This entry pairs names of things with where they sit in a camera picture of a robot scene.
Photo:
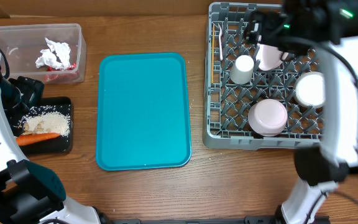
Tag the grey dishwasher rack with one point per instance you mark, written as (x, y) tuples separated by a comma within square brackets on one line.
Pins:
[(227, 104)]

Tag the white napkin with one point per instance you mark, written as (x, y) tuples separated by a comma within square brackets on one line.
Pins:
[(57, 55)]

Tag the peanuts and rice pile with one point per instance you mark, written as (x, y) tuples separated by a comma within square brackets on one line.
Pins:
[(44, 119)]

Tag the white bowl with scraps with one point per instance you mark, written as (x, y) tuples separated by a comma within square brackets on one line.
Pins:
[(268, 117)]

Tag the red snack wrapper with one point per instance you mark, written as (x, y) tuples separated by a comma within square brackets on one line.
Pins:
[(62, 76)]

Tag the orange carrot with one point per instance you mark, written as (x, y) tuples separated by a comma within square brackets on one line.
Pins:
[(25, 140)]

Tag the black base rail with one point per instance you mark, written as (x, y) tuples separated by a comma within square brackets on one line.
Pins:
[(197, 221)]

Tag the clear plastic bin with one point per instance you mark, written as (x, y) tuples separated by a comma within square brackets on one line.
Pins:
[(22, 45)]

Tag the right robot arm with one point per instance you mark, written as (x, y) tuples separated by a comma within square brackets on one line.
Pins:
[(331, 29)]

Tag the white paper cup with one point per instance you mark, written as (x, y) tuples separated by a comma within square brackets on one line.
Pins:
[(242, 70)]

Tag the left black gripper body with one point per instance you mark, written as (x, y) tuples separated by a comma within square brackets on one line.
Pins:
[(26, 93)]

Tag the teal serving tray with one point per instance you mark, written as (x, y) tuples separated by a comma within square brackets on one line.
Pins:
[(143, 119)]

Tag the wooden chopstick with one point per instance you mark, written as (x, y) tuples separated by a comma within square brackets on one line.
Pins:
[(212, 53)]

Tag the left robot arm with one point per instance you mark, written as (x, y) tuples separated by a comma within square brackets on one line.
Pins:
[(31, 193)]

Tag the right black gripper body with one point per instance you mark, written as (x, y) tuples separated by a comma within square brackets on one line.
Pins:
[(277, 31)]

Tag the black plastic tray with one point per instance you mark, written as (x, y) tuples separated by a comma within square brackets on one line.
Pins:
[(57, 145)]

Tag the white bowl with peanuts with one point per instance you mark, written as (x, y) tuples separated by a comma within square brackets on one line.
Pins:
[(309, 90)]

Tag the white round plate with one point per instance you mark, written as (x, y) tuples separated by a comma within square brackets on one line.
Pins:
[(269, 57)]

